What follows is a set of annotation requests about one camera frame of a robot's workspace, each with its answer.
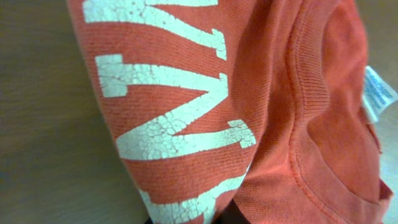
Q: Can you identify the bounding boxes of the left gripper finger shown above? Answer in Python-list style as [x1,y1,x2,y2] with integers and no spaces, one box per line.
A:
[214,200,249,224]

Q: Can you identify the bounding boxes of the red polo shirt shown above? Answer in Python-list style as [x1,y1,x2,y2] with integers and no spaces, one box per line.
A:
[68,0,392,223]

